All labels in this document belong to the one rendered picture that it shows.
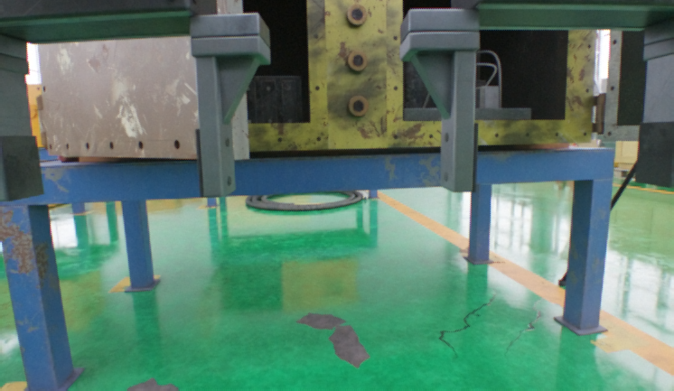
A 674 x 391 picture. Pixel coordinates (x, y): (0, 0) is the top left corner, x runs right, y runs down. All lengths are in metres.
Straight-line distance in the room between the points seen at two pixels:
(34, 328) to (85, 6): 1.09
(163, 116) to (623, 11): 0.53
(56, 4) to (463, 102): 0.23
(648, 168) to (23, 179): 0.40
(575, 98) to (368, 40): 0.65
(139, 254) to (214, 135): 1.63
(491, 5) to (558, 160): 1.07
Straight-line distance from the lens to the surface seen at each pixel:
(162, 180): 0.99
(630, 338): 1.57
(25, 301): 1.24
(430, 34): 0.21
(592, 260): 1.43
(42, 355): 1.29
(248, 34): 0.21
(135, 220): 1.79
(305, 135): 0.90
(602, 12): 0.26
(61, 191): 1.10
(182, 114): 0.53
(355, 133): 0.92
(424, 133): 0.98
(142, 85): 0.62
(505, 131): 1.10
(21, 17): 0.26
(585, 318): 1.51
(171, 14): 0.22
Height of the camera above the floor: 0.69
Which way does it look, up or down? 7 degrees down
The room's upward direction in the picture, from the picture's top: 1 degrees counter-clockwise
